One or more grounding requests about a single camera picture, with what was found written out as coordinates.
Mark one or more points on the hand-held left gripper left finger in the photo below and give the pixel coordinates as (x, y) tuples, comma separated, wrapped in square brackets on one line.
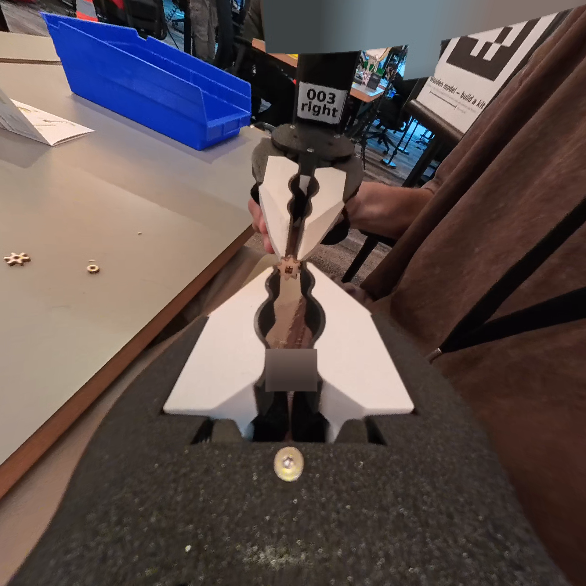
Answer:
[(215, 361)]

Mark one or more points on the blue plastic bin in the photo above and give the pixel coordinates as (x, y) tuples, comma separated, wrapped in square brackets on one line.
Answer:
[(137, 87)]

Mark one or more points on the black office chair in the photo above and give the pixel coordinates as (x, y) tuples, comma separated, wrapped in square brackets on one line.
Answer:
[(389, 121)]

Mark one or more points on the white sign with black pattern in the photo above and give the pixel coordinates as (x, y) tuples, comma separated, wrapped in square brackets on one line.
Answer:
[(458, 98)]

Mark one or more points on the black metal frame leg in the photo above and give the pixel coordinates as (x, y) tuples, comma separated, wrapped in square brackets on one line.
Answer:
[(361, 256)]

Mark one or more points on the small wooden gear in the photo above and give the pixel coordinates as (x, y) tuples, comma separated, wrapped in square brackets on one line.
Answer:
[(284, 264), (17, 259)]

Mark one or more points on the orange traffic cone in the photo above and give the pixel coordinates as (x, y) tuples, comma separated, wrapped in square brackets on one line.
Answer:
[(84, 8)]

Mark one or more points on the black table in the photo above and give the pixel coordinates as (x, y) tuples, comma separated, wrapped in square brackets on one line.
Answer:
[(430, 116)]

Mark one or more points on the wooden background table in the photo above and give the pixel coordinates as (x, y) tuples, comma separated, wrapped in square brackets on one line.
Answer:
[(279, 57)]

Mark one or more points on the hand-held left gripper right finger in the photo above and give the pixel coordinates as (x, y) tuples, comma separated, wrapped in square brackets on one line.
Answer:
[(361, 361)]

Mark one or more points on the wooden skeleton model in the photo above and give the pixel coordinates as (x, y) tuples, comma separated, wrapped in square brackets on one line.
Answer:
[(375, 64)]

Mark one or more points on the white folded instruction leaflet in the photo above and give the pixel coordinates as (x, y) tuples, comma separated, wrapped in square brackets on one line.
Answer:
[(36, 123)]

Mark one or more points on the person's right hand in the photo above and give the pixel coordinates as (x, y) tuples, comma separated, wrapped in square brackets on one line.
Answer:
[(375, 208)]

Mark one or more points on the person's right forearm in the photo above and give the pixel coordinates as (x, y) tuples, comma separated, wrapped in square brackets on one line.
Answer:
[(414, 206)]

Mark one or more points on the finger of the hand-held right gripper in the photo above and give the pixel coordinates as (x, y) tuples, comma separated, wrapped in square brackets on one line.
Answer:
[(274, 197), (327, 201)]

